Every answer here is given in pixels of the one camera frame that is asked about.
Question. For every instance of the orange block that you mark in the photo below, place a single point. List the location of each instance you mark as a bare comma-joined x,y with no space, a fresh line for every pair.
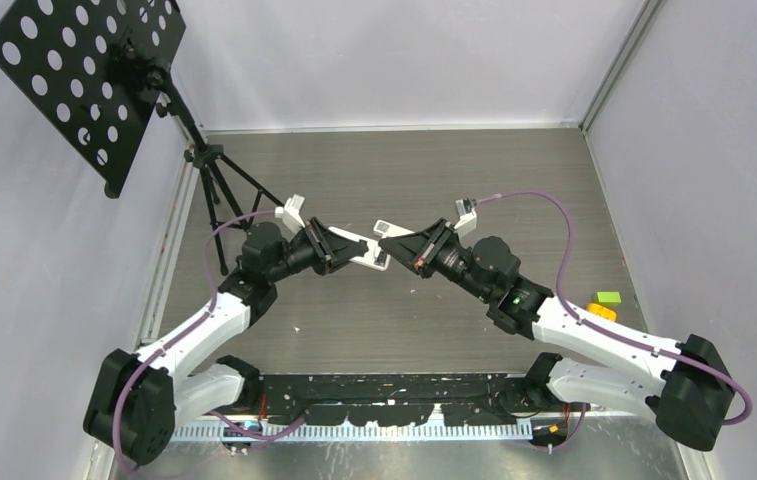
602,311

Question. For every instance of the long white remote control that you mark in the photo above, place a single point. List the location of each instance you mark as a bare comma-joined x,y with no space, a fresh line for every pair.
384,229

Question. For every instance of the green block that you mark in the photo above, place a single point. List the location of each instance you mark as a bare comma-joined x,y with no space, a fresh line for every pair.
609,299

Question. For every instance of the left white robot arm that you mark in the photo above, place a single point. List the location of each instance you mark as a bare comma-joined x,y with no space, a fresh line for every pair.
139,399

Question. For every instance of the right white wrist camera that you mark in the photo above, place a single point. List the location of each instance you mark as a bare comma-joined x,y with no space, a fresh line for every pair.
467,216

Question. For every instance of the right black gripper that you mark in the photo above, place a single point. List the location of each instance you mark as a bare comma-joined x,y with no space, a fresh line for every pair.
420,250

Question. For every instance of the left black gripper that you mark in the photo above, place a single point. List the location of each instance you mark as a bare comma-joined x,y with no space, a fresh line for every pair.
330,250

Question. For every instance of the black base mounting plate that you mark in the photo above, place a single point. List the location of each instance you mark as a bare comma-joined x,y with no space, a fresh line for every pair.
396,400

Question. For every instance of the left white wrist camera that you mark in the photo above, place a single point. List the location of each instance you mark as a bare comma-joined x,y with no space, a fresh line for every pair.
290,213

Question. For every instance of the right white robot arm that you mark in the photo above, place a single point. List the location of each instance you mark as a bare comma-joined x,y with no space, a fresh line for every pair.
684,387

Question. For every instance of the black perforated music stand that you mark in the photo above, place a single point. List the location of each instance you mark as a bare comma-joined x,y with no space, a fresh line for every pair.
98,71

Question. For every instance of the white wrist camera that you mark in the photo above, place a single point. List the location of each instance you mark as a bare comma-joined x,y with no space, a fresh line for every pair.
467,216
290,213

